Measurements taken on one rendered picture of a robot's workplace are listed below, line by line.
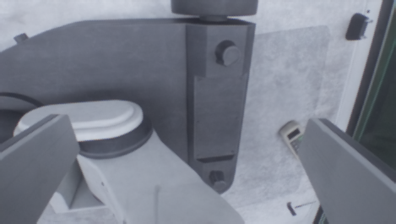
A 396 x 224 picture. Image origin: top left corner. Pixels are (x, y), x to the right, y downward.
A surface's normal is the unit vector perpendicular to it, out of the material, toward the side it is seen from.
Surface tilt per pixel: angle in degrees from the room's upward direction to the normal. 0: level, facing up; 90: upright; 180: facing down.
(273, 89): 0
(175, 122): 0
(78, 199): 90
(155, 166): 90
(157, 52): 0
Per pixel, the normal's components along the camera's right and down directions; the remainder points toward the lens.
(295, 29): 0.18, 0.49
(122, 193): 0.01, -0.87
